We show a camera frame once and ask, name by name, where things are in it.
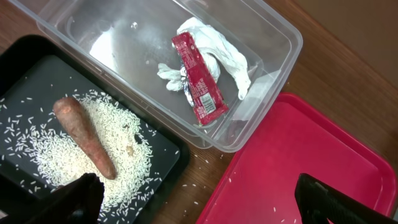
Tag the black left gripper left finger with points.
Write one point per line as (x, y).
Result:
(78, 202)

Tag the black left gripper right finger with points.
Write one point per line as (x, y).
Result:
(318, 203)

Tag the white rice pile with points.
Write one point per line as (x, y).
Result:
(39, 155)

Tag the red and white wrapper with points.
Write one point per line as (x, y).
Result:
(208, 102)

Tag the red serving tray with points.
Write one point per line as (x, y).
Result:
(293, 138)

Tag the black tray bin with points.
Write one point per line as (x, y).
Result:
(35, 73)

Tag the clear plastic bin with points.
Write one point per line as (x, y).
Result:
(127, 40)

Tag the crumpled white tissue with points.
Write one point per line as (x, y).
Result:
(216, 51)

